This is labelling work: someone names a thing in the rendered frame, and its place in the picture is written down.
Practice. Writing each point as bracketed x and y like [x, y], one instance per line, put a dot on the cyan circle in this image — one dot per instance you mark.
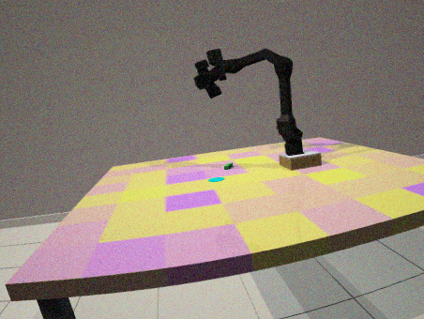
[216, 179]

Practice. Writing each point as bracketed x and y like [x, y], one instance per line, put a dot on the green post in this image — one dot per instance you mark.
[228, 166]

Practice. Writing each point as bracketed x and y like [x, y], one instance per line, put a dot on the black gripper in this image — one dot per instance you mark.
[212, 89]

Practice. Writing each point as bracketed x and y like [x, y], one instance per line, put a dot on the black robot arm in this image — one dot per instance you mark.
[283, 67]

